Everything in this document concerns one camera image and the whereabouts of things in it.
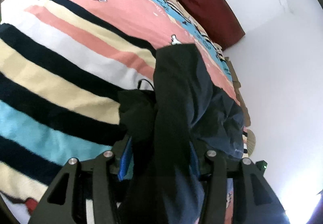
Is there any brown cardboard strip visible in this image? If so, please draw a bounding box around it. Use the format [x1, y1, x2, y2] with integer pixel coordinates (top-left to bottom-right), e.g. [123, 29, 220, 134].
[225, 57, 251, 127]

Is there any black puffer jacket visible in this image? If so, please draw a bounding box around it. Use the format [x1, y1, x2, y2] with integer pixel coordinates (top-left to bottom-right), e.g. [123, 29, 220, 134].
[119, 44, 244, 223]

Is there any pink Hello Kitty blanket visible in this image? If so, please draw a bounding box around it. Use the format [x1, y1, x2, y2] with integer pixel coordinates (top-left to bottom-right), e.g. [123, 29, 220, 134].
[1, 0, 240, 223]

